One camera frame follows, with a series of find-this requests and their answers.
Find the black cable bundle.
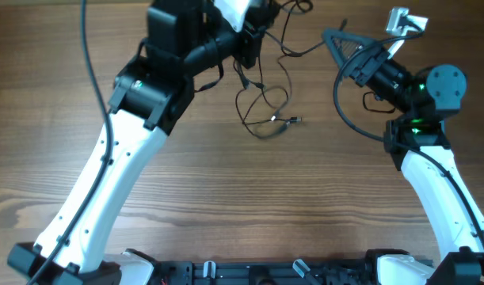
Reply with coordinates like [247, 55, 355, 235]
[232, 0, 349, 140]

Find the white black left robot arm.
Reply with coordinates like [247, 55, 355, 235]
[7, 0, 280, 284]

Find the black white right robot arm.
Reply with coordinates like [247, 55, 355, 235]
[322, 25, 484, 284]

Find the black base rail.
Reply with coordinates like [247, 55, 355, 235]
[149, 249, 384, 285]

